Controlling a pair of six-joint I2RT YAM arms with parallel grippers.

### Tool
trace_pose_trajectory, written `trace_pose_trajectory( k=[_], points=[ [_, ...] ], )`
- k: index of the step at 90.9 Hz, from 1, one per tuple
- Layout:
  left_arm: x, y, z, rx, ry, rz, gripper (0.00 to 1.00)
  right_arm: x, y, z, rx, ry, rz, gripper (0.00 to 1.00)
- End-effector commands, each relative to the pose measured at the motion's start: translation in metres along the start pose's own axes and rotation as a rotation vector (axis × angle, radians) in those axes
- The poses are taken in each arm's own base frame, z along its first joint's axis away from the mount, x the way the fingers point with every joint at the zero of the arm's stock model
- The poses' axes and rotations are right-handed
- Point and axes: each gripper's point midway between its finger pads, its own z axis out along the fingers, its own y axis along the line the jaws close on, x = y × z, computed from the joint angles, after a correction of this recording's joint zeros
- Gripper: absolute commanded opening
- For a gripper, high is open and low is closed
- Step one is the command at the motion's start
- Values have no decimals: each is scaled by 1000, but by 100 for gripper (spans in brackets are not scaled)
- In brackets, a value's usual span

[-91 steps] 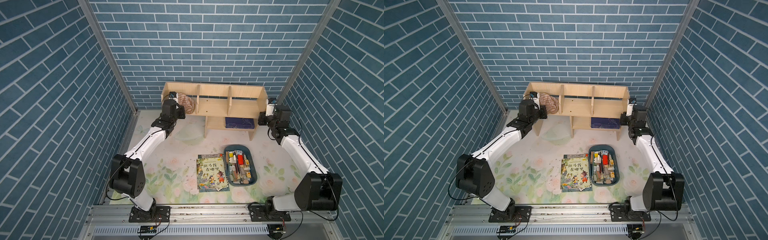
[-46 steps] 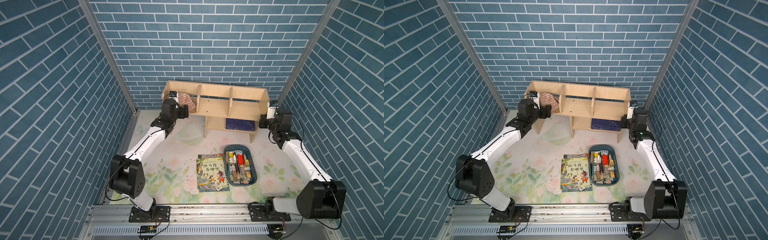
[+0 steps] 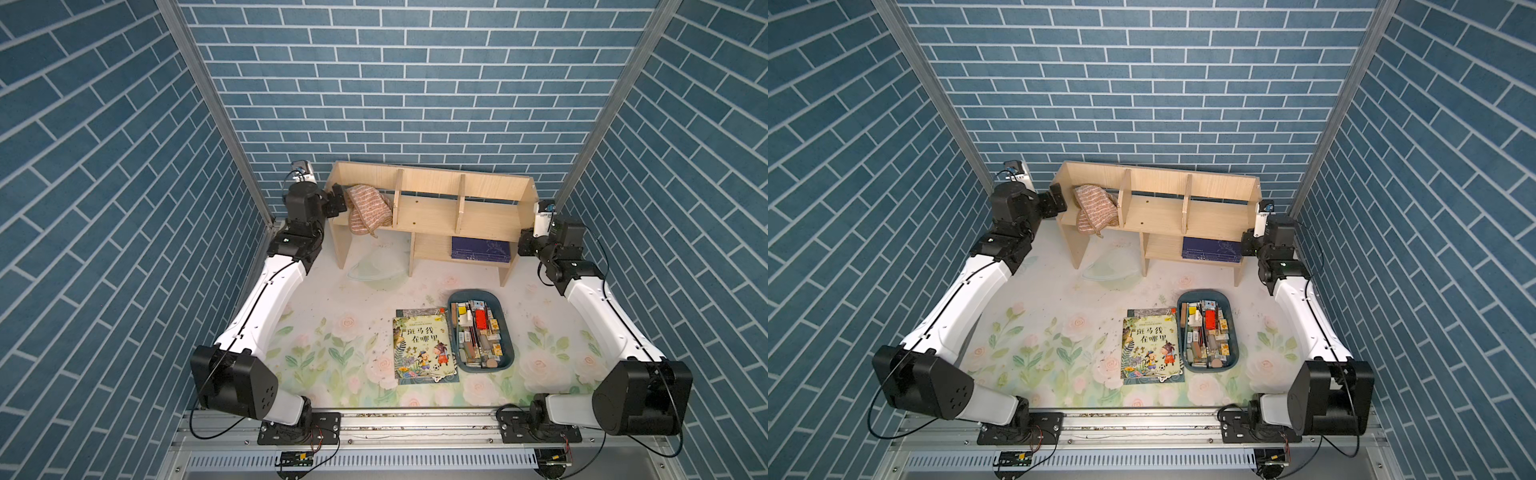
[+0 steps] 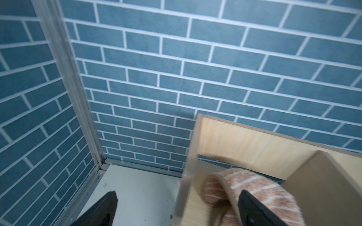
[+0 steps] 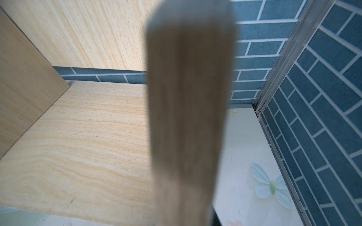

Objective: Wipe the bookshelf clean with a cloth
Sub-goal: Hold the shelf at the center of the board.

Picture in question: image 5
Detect light wooden bookshelf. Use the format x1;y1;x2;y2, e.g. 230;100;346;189
0;0;238;226

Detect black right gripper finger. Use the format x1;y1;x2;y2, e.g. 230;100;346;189
211;209;222;226

